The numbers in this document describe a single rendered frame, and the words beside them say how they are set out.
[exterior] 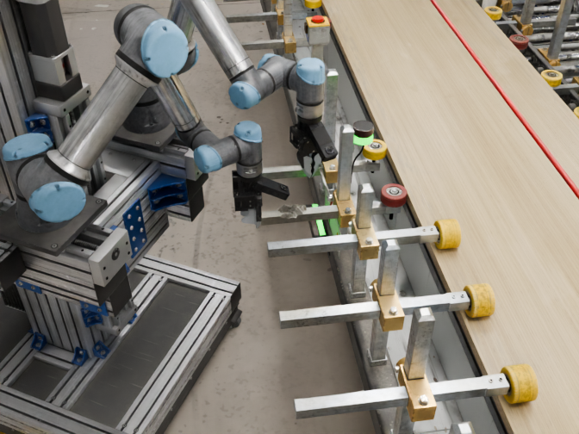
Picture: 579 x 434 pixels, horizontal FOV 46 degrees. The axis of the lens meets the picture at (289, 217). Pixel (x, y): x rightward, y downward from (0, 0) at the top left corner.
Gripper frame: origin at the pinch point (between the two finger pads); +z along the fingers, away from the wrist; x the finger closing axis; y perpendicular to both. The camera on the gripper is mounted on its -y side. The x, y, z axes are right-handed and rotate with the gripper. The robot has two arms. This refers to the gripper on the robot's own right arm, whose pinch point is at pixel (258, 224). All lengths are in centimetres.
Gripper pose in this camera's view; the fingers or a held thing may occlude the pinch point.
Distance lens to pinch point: 208.3
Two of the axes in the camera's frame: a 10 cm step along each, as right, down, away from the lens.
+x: 1.4, 6.3, -7.6
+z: 0.0, 7.7, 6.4
